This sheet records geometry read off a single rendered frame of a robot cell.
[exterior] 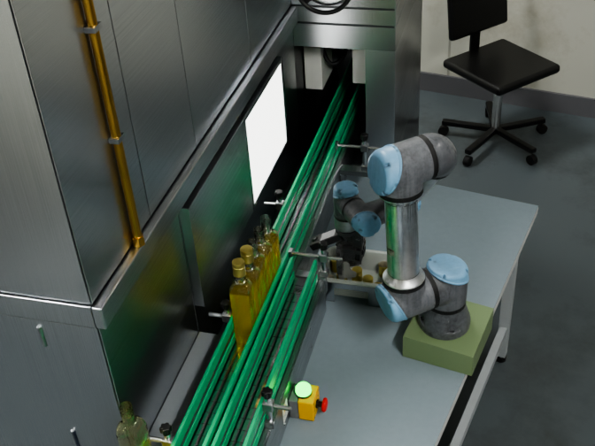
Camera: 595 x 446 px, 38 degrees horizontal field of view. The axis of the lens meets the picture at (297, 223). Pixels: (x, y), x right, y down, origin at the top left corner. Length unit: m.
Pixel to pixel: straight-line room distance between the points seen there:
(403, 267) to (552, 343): 1.57
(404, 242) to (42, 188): 0.97
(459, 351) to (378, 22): 1.23
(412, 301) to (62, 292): 0.95
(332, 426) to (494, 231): 1.02
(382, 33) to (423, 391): 1.30
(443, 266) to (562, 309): 1.58
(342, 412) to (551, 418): 1.24
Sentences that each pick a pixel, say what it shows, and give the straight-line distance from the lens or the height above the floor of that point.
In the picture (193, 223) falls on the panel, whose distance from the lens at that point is 2.28.
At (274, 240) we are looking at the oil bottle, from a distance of 2.50.
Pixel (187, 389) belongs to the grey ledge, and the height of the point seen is 0.88.
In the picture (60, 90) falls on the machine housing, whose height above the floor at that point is 1.87.
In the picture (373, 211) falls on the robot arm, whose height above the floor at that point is 1.13.
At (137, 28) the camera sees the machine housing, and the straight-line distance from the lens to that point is 1.97.
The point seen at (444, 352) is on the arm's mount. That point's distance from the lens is 2.52.
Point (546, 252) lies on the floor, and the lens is 4.23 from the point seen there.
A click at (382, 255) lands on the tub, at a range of 2.81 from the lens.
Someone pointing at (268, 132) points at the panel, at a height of 1.14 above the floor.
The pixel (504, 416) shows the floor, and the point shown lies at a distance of 3.46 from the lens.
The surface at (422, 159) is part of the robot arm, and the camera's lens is 2.13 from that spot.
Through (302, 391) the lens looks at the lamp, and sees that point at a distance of 2.36.
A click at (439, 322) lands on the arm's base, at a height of 0.89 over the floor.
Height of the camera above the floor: 2.59
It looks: 36 degrees down
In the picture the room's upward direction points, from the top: 4 degrees counter-clockwise
